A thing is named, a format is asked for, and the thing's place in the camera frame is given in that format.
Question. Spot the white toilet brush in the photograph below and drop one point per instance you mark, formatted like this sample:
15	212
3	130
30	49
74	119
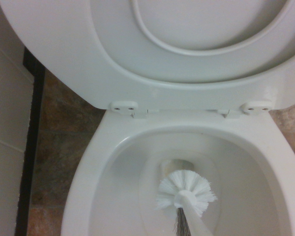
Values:
186	196

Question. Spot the white toilet bowl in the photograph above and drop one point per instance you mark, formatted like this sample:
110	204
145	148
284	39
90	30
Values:
113	137

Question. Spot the white toilet lid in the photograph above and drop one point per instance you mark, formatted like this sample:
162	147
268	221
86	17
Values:
199	19

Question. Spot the black baseboard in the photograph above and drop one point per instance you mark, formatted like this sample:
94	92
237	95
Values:
29	147

